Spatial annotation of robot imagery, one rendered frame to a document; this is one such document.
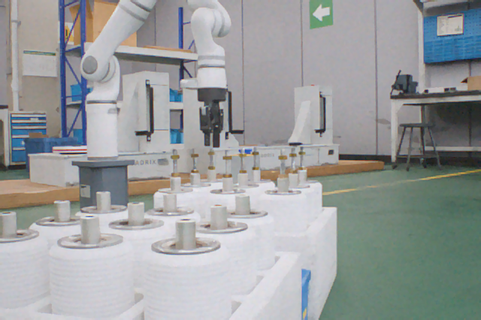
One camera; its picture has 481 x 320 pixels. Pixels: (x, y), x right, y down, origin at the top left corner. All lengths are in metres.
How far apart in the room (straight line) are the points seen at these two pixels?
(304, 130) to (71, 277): 4.28
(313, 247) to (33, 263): 0.54
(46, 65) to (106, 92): 6.06
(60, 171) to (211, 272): 2.76
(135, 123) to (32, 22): 4.31
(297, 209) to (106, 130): 0.76
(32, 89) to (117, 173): 6.02
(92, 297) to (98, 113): 1.08
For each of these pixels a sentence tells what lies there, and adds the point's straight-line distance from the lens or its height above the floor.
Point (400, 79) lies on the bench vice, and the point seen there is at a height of 0.91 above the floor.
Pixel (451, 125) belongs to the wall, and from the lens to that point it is 6.30.
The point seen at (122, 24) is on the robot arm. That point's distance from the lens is 1.60.
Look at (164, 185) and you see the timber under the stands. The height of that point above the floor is 0.05.
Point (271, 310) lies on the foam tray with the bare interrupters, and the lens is 0.66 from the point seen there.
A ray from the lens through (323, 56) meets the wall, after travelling 7.31.
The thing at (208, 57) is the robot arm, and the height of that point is 0.57.
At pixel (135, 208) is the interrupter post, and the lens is 0.72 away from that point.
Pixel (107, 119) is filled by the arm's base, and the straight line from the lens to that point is 1.63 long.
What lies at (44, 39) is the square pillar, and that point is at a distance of 7.75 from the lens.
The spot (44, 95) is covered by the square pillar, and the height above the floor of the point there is 0.95.
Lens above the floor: 0.37
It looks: 3 degrees down
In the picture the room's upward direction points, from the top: 1 degrees counter-clockwise
